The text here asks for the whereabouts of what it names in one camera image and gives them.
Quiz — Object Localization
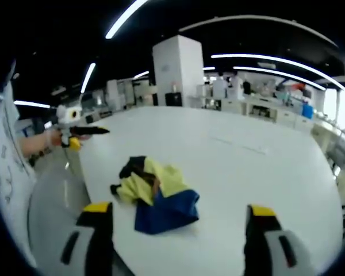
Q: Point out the white square pillar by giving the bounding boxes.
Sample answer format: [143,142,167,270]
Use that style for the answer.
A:
[152,34,204,108]

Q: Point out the person's left hand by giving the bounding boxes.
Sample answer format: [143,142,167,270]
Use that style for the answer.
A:
[45,128,64,148]

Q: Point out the person's white printed shirt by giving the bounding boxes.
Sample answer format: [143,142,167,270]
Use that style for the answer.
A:
[0,59,39,267]

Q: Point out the yellow blue black garment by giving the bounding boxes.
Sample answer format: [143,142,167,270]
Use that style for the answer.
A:
[110,155,201,235]

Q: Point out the long white counter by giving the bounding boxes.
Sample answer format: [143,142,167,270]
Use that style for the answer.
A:
[202,96,316,130]

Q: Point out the blue bin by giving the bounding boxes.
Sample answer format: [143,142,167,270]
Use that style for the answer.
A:
[302,103,314,120]

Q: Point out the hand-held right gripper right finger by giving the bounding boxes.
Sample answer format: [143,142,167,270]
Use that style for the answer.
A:
[243,204,316,276]

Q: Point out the black cabinet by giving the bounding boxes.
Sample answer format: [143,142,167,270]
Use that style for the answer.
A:
[164,92,183,108]

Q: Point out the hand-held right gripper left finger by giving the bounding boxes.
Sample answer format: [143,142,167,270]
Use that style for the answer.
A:
[55,201,115,276]

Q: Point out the curved grey ceiling beam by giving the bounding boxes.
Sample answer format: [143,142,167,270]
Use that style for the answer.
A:
[179,14,339,47]

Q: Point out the white cabinet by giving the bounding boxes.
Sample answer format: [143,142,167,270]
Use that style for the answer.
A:
[106,79,127,112]

